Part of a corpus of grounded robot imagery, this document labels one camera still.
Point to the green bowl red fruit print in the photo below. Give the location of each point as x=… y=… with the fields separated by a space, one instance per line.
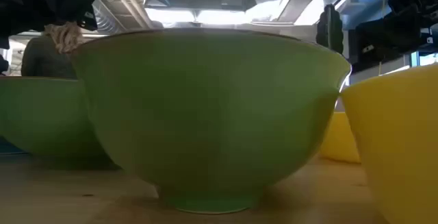
x=205 y=114
x=41 y=114

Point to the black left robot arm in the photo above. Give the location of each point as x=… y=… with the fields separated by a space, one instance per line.
x=20 y=8

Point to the green cactus plant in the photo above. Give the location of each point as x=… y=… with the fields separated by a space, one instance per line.
x=329 y=28

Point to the person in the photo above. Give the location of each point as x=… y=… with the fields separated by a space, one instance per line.
x=3 y=64
x=44 y=63

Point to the yellow plastic bowl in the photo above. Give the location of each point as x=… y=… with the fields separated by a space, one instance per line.
x=403 y=142
x=338 y=138

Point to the ribbed flexible ventilation duct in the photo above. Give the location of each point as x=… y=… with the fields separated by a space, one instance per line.
x=102 y=18

